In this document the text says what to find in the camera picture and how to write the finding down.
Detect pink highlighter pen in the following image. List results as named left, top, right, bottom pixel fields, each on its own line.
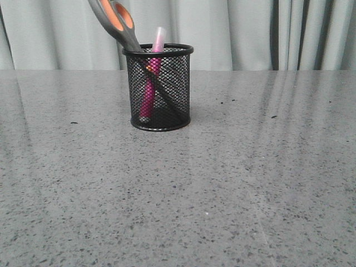
left=139, top=27, right=166, bottom=123

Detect grey orange scissors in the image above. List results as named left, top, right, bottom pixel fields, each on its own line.
left=87, top=0, right=187, bottom=125

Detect black mesh pen holder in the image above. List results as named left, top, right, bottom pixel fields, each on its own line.
left=122, top=43, right=194, bottom=132

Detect grey curtain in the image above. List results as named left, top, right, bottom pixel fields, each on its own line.
left=1, top=1, right=355, bottom=71

